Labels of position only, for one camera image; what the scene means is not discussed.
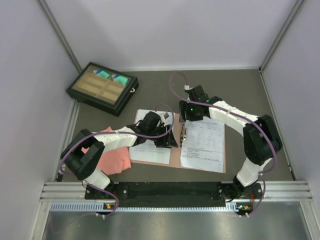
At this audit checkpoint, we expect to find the grey slotted cable duct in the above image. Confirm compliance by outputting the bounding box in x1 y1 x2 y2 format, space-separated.
50 202 239 213

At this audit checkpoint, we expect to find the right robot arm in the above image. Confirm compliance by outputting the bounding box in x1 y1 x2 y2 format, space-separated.
179 85 283 200

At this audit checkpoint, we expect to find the teal roll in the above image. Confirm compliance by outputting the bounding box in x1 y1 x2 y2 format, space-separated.
93 69 111 79
111 74 130 86

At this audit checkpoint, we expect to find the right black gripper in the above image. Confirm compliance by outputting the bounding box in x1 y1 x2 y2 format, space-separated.
179 100 203 123

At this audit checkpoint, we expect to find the beige paper folder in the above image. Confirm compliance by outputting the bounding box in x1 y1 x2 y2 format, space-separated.
131 113 226 171

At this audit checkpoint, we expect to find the purple cable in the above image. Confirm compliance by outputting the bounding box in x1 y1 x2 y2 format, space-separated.
169 71 279 217
58 103 175 223

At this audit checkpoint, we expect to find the chrome folder clip mechanism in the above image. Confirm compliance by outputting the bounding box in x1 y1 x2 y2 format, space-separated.
180 122 187 146

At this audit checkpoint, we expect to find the pink cloth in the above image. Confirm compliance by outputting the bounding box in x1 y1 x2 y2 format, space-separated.
94 127 136 176

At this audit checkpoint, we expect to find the white text document sheet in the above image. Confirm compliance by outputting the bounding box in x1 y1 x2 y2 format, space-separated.
129 108 174 165

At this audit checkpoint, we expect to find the right aluminium frame post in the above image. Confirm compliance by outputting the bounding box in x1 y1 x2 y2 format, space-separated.
258 0 306 74

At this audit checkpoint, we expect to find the right teal roll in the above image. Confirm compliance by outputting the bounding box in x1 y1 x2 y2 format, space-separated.
111 74 130 86

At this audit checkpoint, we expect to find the left aluminium frame post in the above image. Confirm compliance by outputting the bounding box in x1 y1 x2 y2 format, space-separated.
36 0 83 73

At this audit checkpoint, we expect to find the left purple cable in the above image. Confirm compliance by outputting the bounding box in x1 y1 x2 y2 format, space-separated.
58 103 175 223

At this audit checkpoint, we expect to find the aluminium frame post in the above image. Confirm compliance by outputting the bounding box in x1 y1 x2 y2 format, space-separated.
258 0 306 74
36 0 83 73

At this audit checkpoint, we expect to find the white table form sheet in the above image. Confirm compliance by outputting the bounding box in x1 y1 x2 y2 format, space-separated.
180 117 226 173

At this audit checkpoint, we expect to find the black compartment box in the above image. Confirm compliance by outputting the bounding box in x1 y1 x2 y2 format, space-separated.
66 62 139 117

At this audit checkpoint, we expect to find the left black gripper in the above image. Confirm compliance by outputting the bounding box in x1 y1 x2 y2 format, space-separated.
147 124 178 148

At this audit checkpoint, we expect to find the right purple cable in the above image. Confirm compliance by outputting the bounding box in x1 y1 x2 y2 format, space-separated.
169 71 279 217

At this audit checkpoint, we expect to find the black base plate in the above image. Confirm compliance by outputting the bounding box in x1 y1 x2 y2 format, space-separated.
84 181 263 208

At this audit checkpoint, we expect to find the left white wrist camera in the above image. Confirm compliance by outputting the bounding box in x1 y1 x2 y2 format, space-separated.
159 112 172 125

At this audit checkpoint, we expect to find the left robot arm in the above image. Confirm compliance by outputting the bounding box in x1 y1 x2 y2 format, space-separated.
60 111 178 199

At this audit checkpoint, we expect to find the left teal roll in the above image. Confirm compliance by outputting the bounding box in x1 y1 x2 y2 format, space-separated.
93 69 111 79

